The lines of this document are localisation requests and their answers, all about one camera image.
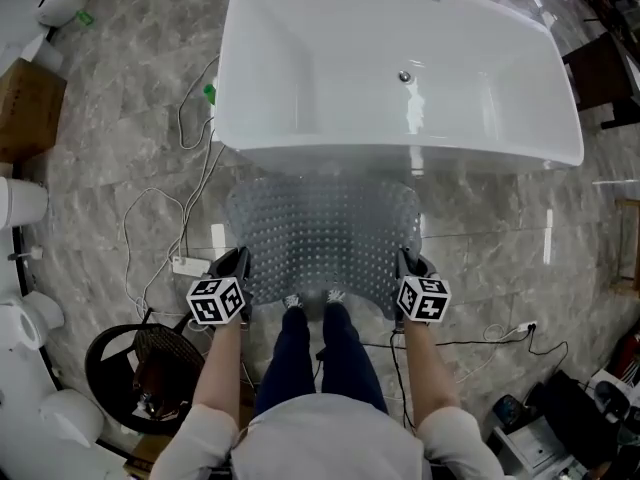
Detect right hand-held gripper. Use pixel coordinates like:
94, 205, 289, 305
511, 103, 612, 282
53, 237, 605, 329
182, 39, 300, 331
392, 246, 453, 330

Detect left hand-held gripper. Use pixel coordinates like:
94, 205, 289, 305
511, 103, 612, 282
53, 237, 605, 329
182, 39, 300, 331
185, 246, 254, 330

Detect clear perforated bath mat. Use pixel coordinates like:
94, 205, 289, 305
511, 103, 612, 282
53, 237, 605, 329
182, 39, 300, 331
225, 170, 424, 319

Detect person's left forearm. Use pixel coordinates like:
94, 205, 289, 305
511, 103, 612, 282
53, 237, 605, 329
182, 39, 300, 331
191, 315, 251, 422

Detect person's right forearm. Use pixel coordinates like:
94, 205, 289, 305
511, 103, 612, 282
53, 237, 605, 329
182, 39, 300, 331
401, 317, 462, 432

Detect white power strip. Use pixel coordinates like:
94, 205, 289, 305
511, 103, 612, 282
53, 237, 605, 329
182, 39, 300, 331
171, 254, 212, 278

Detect person's left leg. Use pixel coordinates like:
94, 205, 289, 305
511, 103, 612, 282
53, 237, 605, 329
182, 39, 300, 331
253, 306, 312, 418

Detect person's leg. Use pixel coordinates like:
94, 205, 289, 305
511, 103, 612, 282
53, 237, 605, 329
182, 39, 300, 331
253, 306, 312, 418
319, 301, 390, 416

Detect brown woven bag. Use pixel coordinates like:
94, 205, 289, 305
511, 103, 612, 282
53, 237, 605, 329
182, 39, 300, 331
130, 326, 205, 422

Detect person's right leg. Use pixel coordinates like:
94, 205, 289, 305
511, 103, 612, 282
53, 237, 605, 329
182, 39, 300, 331
319, 301, 390, 416

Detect black round chair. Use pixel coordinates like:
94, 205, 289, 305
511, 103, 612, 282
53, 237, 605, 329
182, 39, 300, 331
83, 312, 207, 438

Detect black handheld device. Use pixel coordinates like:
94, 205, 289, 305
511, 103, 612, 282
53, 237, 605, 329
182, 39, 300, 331
492, 393, 525, 427

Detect person's white shirt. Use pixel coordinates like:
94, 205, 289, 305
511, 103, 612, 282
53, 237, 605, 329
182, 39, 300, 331
148, 391, 504, 480

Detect dark garment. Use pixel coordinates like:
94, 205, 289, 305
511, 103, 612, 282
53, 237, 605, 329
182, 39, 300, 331
542, 370, 624, 452

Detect flat brown cardboard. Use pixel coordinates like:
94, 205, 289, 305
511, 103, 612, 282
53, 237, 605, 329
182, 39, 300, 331
132, 377, 256, 480

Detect white bathtub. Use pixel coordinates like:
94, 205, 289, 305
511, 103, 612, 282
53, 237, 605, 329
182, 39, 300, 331
212, 0, 585, 177

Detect wooden stool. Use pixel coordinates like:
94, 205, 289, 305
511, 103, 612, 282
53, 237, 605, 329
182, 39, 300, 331
613, 196, 640, 297

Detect white box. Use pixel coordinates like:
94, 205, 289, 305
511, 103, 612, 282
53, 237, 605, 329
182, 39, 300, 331
492, 415, 569, 477

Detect tall white cylindrical bin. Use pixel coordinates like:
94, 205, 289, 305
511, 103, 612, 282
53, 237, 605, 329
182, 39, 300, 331
0, 176, 50, 230

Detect white toilet closed lid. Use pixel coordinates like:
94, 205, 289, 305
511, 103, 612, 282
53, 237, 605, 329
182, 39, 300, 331
38, 387, 107, 450

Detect brown cardboard box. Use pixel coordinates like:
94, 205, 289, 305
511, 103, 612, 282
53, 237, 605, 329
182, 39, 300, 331
0, 57, 68, 165

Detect dark wooden cabinet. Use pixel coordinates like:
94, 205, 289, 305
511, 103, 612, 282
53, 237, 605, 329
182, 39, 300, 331
562, 31, 640, 130

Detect small white bin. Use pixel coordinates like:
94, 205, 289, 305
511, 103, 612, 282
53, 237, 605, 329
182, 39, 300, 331
19, 32, 65, 72

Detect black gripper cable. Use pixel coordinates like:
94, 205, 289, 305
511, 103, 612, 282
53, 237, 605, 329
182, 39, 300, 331
389, 327, 419, 437

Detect thin black wire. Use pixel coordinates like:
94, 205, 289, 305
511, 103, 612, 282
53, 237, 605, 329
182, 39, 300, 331
432, 325, 570, 359

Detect thin white cable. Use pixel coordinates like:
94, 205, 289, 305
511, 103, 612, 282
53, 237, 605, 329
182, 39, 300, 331
452, 323, 524, 387

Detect white power cable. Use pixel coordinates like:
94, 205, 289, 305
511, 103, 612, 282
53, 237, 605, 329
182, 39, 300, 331
178, 55, 221, 150
122, 142, 226, 319

